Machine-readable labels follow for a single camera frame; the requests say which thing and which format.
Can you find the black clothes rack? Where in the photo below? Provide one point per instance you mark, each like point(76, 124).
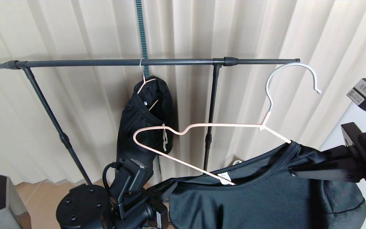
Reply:
point(75, 62)

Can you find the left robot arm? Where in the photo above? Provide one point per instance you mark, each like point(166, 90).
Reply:
point(81, 206)

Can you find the black shorts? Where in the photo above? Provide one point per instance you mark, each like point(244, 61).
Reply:
point(132, 133)

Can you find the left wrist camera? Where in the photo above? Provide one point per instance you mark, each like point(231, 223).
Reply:
point(132, 178)

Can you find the window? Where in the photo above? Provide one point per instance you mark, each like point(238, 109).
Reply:
point(140, 25)

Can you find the white laundry basket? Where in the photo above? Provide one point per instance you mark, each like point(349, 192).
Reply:
point(237, 162)

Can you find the pink clothes hanger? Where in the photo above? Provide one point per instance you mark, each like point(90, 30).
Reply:
point(221, 124)
point(144, 79)

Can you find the black garment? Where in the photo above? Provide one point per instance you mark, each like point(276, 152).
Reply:
point(249, 203)

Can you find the beige curtain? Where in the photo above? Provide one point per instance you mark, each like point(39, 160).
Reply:
point(27, 31)
point(265, 31)

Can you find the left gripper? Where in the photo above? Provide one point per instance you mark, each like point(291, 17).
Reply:
point(145, 216)

